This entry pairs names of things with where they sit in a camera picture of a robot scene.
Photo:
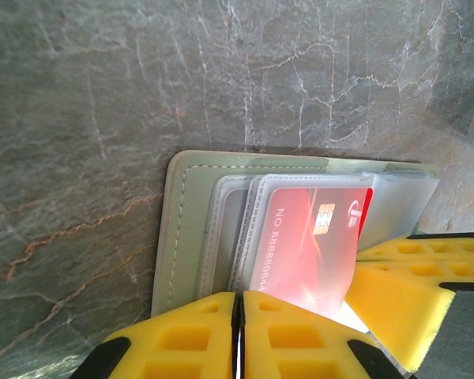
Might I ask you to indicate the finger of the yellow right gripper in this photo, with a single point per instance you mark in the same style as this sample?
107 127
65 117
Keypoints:
438 248
399 300

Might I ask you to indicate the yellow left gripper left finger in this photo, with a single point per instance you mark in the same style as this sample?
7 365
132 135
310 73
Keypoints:
174 347

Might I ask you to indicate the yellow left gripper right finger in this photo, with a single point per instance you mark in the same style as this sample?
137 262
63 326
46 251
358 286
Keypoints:
300 347

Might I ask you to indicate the green card holder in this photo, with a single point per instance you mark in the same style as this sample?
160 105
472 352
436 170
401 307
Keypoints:
189 221

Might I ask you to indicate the white card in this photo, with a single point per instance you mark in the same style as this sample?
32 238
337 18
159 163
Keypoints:
353 320

